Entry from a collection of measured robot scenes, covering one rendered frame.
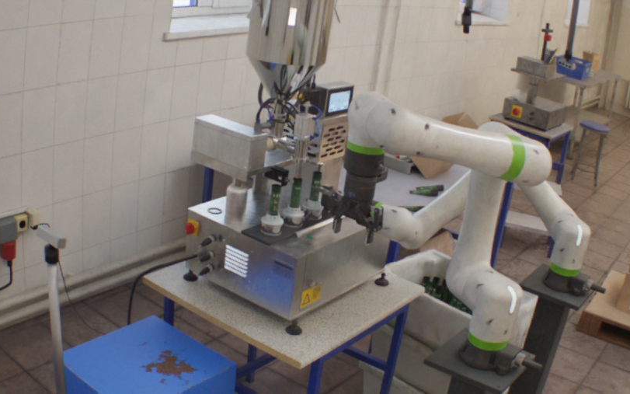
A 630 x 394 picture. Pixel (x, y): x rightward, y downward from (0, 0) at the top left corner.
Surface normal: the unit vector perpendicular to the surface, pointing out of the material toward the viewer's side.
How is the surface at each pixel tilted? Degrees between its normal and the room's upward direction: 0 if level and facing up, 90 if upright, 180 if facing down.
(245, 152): 90
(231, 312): 0
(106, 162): 90
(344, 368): 0
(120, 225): 90
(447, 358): 0
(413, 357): 96
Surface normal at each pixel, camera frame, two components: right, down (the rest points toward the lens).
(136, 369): 0.13, -0.93
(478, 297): -0.90, -0.01
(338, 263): 0.80, 0.30
